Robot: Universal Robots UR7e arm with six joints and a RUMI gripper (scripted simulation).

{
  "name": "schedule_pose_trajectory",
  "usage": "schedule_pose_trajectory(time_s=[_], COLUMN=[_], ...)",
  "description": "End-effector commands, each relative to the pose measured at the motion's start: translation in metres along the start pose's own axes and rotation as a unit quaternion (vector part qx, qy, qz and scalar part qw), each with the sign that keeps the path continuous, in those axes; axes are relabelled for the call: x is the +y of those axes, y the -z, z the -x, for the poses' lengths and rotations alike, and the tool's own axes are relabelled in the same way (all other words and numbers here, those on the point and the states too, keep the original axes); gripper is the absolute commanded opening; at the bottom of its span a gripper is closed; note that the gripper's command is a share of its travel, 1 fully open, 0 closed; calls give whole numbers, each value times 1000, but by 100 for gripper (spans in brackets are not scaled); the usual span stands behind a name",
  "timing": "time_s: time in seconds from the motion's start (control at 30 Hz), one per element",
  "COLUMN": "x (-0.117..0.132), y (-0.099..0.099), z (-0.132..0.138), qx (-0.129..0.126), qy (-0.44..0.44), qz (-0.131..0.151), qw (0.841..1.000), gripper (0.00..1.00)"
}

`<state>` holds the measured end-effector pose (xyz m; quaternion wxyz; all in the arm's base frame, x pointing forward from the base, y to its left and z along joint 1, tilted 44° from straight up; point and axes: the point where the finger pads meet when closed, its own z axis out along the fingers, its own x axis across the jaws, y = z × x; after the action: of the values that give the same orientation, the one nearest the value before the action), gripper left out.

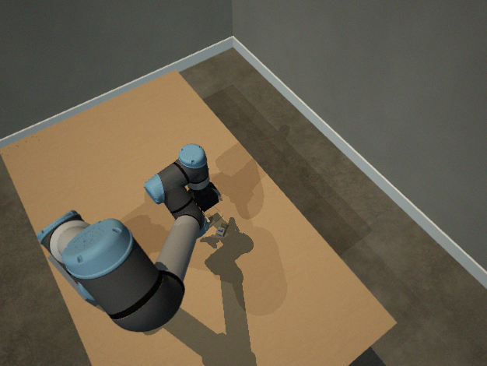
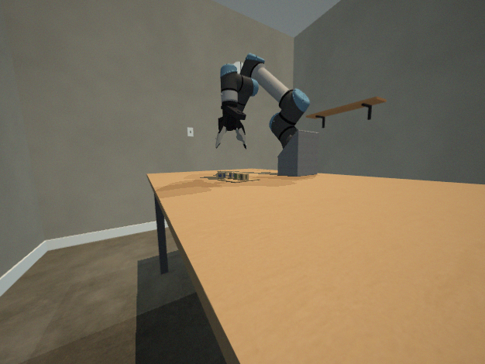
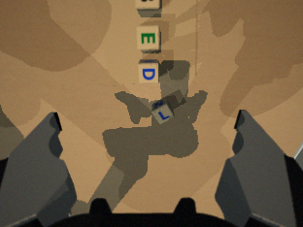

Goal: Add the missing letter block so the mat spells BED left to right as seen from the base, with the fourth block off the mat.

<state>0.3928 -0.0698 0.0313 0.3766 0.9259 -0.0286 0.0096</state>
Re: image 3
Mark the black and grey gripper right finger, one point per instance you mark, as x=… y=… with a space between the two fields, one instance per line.
x=260 y=186

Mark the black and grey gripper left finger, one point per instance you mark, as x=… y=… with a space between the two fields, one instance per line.
x=36 y=189

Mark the tan letter block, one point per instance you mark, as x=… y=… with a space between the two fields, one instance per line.
x=162 y=110
x=147 y=5
x=148 y=71
x=147 y=37

